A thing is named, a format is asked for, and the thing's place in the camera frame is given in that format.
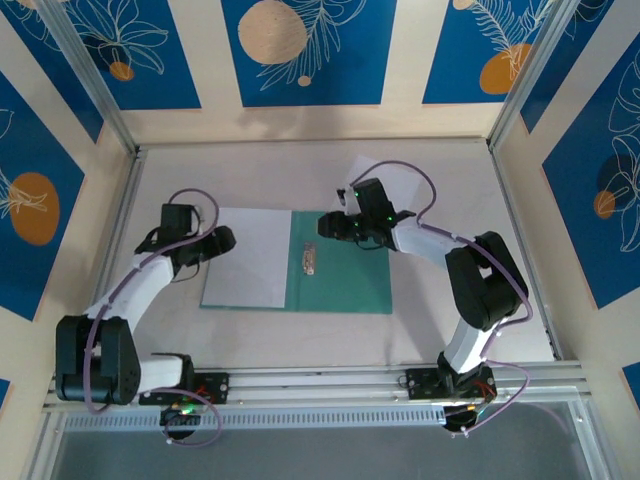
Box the grey slotted cable duct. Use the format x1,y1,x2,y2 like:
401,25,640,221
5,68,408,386
62,403,449,434

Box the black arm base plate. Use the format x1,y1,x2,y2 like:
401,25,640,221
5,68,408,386
402,367,499,401
138,370,232,406

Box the green paper folder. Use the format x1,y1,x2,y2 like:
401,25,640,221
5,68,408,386
199,207,395,315

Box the wide aluminium extrusion rail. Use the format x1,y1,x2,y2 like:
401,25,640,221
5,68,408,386
42,360,592,415

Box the black controller box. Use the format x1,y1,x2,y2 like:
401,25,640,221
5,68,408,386
159,405,202,442
442,403,494,432

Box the aluminium corner post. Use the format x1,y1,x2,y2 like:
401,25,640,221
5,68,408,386
35,0,144,157
484,0,581,151

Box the metal folder fastener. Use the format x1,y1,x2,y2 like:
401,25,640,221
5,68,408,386
301,241,319,277

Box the aluminium frame bar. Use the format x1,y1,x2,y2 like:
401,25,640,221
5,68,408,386
22,412,69,480
569,394,619,480

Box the white paper sheet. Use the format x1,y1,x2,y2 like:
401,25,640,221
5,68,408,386
344,153,424,224
201,206,293,308

